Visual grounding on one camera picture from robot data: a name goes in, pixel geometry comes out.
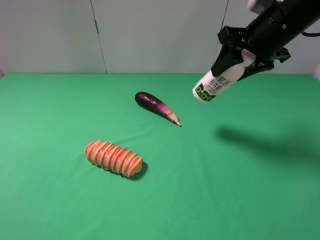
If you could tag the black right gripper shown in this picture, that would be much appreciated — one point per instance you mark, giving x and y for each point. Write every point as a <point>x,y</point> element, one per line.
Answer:
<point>260,37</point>

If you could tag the white milk bottle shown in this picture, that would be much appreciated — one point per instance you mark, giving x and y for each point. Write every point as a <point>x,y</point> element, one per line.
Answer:
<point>210,86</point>

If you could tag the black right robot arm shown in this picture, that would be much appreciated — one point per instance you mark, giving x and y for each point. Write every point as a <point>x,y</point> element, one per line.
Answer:
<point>277,23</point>

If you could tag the purple eggplant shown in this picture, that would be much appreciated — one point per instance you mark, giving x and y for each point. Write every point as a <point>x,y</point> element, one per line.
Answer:
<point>156,106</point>

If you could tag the green table cloth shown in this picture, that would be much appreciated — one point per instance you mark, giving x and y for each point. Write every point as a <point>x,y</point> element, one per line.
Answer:
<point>245,166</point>

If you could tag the orange striped bread loaf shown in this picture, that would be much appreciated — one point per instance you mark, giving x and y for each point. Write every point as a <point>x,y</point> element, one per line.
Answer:
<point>114,158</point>

